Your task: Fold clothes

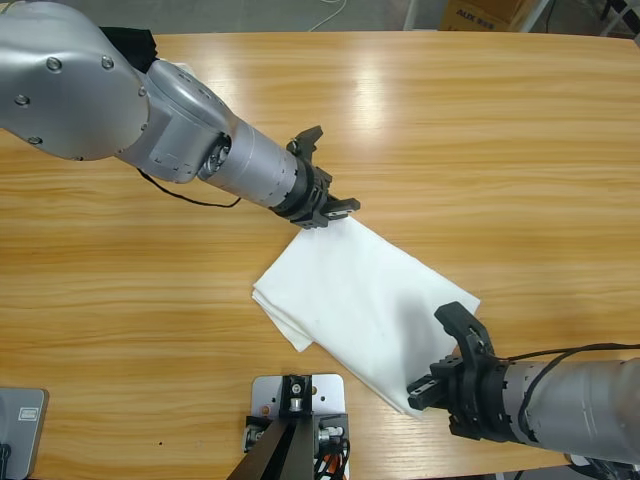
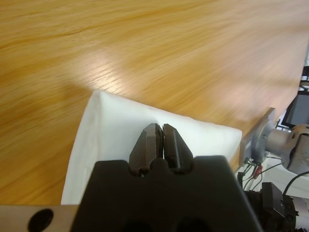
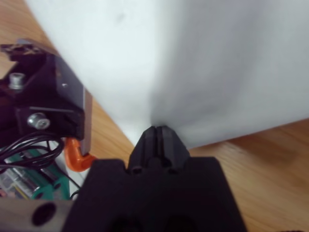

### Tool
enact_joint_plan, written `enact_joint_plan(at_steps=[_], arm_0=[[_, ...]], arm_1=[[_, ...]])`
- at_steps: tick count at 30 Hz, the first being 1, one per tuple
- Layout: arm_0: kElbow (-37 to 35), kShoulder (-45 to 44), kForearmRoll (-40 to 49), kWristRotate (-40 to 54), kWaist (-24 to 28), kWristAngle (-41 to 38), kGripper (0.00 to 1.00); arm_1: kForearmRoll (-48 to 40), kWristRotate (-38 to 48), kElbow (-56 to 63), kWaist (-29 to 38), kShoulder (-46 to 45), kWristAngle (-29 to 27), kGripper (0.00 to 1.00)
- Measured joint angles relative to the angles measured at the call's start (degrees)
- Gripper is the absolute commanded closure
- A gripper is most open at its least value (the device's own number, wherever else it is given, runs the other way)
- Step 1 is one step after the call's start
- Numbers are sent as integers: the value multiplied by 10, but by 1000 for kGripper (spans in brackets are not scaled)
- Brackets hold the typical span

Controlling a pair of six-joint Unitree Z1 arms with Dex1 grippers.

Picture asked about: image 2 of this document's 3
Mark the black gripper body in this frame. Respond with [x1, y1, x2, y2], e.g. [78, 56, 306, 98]
[243, 182, 295, 232]

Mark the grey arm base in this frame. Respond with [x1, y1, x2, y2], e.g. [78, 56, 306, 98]
[239, 107, 277, 168]

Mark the dark computer monitor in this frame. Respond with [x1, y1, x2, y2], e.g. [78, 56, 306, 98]
[284, 95, 309, 128]

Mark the thin black cable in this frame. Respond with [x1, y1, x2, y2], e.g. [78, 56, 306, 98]
[282, 170, 309, 197]

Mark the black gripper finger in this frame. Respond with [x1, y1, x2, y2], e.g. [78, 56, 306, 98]
[162, 123, 194, 174]
[129, 122, 163, 176]

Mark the white t-shirt with black logo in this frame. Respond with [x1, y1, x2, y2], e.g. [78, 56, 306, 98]
[61, 89, 243, 206]

